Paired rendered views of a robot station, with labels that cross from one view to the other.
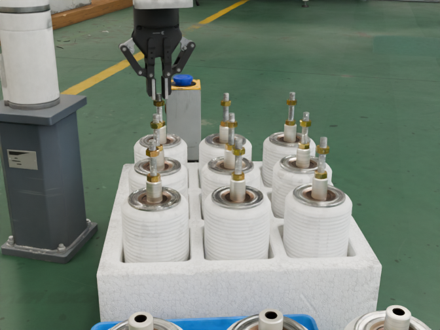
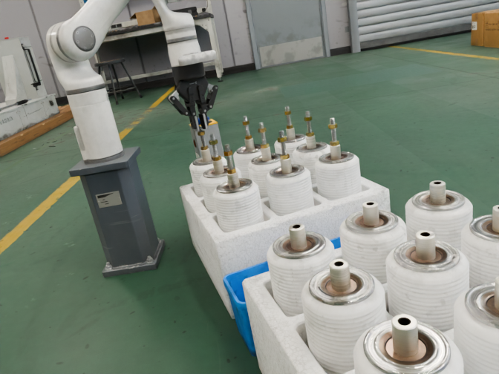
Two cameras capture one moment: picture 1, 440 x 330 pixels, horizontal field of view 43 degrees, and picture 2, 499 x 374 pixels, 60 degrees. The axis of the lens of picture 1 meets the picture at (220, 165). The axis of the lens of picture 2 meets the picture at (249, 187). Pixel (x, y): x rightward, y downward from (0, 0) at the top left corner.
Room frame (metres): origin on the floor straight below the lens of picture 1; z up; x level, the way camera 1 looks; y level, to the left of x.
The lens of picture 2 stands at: (-0.11, 0.24, 0.55)
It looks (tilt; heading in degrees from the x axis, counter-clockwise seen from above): 20 degrees down; 348
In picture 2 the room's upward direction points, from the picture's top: 10 degrees counter-clockwise
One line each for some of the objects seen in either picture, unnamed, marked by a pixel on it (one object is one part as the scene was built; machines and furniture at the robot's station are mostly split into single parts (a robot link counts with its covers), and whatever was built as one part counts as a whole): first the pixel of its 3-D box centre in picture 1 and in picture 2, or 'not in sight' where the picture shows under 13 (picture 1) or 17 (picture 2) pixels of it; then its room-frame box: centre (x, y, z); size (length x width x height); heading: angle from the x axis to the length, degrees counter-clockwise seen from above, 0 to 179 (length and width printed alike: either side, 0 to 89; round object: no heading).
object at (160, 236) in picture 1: (156, 255); (242, 225); (0.72, 0.09, 0.16); 0.10 x 0.10 x 0.18
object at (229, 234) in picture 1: (236, 252); (292, 210); (0.73, -0.03, 0.16); 0.10 x 0.10 x 0.18
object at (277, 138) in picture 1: (289, 139); (291, 139); (0.97, -0.13, 0.25); 0.08 x 0.08 x 0.01
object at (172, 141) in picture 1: (160, 141); (207, 160); (0.96, 0.11, 0.25); 0.08 x 0.08 x 0.01
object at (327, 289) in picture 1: (229, 251); (276, 220); (0.85, -0.02, 0.09); 0.39 x 0.39 x 0.18; 4
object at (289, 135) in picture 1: (289, 133); (290, 133); (0.97, -0.13, 0.26); 0.02 x 0.02 x 0.03
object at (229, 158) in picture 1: (230, 158); (266, 153); (0.85, -0.02, 0.26); 0.02 x 0.02 x 0.03
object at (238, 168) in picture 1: (238, 164); (283, 148); (0.73, -0.03, 0.30); 0.01 x 0.01 x 0.08
